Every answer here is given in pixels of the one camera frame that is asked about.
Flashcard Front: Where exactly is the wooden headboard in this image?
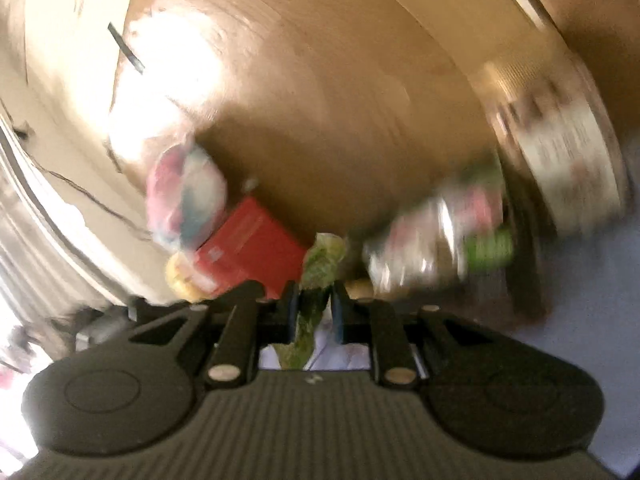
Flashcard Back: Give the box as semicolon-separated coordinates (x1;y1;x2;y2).
107;0;640;291

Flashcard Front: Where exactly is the yellow plush toy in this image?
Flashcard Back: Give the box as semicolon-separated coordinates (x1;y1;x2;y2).
165;252;216;305

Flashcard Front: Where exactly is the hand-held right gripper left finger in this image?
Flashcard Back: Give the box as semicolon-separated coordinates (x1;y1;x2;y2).
125;280;302;389

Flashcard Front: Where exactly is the red cardboard box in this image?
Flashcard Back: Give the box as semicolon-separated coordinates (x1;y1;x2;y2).
192;196;308;301

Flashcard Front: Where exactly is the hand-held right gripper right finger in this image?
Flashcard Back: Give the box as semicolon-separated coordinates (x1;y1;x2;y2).
331;280;508;390

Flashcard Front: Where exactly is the light blue bedsheet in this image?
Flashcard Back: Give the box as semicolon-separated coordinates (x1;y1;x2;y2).
257;212;640;476

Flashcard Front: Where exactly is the pink white blue plush toy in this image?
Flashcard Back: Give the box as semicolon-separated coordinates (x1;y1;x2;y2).
144;141;230;256

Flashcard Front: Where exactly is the white label snack jar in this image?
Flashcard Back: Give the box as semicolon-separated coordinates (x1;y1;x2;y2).
470;55;632;238

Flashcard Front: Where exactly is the bright green snack packet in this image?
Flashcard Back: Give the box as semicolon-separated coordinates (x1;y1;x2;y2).
462;227;516;273

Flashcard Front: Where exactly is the black wall cable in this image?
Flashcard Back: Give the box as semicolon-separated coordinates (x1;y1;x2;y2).
0;100;156;241

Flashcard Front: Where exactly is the black wall strip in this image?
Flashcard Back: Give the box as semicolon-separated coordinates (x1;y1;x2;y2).
107;22;147;73

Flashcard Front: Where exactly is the silver pink snack packet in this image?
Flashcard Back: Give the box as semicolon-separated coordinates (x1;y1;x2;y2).
361;160;506;301

